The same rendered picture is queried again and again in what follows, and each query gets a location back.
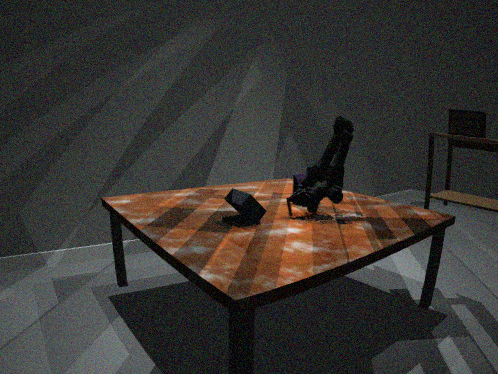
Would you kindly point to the blue-grey sloped panel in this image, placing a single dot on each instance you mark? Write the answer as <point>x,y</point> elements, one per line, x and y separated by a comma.
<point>249,209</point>

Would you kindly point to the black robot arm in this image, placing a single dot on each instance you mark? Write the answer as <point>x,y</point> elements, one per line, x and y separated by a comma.
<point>333,173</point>

